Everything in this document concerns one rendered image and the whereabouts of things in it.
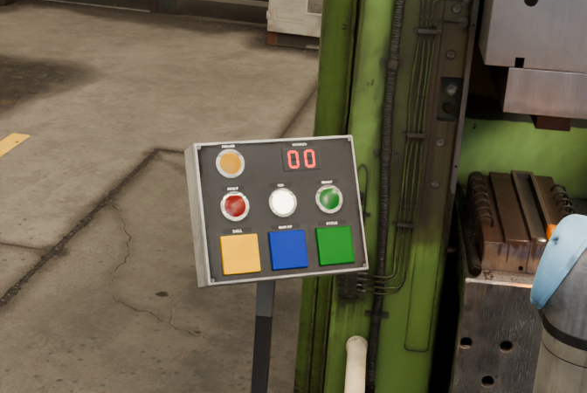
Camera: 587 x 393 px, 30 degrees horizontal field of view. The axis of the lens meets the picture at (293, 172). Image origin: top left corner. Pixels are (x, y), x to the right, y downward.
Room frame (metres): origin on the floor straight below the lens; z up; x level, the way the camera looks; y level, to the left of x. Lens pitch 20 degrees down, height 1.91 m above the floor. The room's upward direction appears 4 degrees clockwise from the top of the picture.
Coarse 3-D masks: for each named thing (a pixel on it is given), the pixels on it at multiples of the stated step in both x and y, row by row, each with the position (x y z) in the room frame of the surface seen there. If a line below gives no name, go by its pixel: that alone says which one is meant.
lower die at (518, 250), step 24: (504, 192) 2.43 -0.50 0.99; (552, 192) 2.45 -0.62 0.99; (504, 216) 2.28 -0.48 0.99; (528, 216) 2.27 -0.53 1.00; (552, 216) 2.30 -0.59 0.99; (480, 240) 2.21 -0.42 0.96; (504, 240) 2.17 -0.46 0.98; (528, 240) 2.15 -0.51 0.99; (504, 264) 2.15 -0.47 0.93; (528, 264) 2.15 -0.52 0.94
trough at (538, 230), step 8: (520, 176) 2.55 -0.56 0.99; (528, 176) 2.55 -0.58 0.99; (520, 184) 2.51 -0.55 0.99; (528, 184) 2.51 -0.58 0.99; (528, 192) 2.46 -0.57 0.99; (528, 200) 2.40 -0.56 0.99; (536, 200) 2.39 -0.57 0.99; (528, 208) 2.35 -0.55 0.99; (536, 208) 2.36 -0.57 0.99; (536, 216) 2.31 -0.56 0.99; (536, 224) 2.26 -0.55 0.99; (544, 224) 2.25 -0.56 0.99; (536, 232) 2.21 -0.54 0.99; (544, 232) 2.21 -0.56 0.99; (536, 240) 2.17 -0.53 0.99
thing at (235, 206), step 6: (228, 198) 1.99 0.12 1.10; (234, 198) 1.99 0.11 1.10; (240, 198) 2.00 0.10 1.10; (228, 204) 1.98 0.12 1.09; (234, 204) 1.98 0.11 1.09; (240, 204) 1.99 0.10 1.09; (228, 210) 1.98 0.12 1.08; (234, 210) 1.98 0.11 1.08; (240, 210) 1.98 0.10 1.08; (234, 216) 1.97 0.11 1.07
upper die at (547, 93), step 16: (496, 80) 2.32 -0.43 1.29; (512, 80) 2.15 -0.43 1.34; (528, 80) 2.15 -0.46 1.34; (544, 80) 2.15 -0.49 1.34; (560, 80) 2.15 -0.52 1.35; (576, 80) 2.15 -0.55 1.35; (512, 96) 2.15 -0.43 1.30; (528, 96) 2.15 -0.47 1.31; (544, 96) 2.15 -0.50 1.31; (560, 96) 2.15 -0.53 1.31; (576, 96) 2.15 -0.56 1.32; (512, 112) 2.15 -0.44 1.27; (528, 112) 2.15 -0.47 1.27; (544, 112) 2.15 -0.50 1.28; (560, 112) 2.15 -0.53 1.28; (576, 112) 2.15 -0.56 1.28
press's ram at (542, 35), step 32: (480, 0) 2.38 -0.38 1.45; (512, 0) 2.16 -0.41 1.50; (544, 0) 2.15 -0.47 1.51; (576, 0) 2.15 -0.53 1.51; (480, 32) 2.30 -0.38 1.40; (512, 32) 2.16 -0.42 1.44; (544, 32) 2.15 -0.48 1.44; (576, 32) 2.15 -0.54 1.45; (512, 64) 2.16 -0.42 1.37; (544, 64) 2.15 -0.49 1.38; (576, 64) 2.15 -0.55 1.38
